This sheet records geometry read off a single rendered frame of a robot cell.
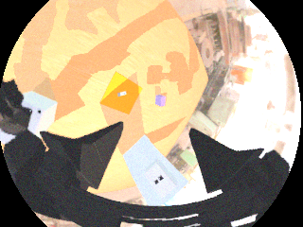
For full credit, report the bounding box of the purple box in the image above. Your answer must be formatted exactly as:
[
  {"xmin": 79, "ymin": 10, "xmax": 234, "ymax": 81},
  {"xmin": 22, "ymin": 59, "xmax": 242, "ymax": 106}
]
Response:
[{"xmin": 155, "ymin": 95, "xmax": 166, "ymax": 107}]

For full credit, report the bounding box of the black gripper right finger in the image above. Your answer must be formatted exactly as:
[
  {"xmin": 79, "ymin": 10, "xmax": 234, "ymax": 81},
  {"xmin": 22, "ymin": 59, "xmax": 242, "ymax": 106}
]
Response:
[{"xmin": 189, "ymin": 129, "xmax": 265, "ymax": 194}]

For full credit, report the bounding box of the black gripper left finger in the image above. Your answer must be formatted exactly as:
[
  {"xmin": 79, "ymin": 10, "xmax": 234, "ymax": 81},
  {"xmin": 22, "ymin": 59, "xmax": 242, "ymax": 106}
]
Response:
[{"xmin": 41, "ymin": 121, "xmax": 124, "ymax": 190}]

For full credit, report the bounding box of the orange flat square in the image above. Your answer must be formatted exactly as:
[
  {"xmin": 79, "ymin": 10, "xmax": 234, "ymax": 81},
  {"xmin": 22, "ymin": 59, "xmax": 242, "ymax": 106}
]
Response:
[{"xmin": 99, "ymin": 72, "xmax": 143, "ymax": 114}]

